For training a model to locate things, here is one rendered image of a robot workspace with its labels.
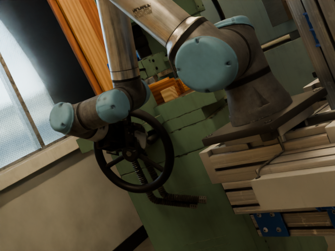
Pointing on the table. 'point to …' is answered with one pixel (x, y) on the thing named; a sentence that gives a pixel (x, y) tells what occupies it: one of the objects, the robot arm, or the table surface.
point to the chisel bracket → (153, 65)
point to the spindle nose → (140, 42)
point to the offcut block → (169, 93)
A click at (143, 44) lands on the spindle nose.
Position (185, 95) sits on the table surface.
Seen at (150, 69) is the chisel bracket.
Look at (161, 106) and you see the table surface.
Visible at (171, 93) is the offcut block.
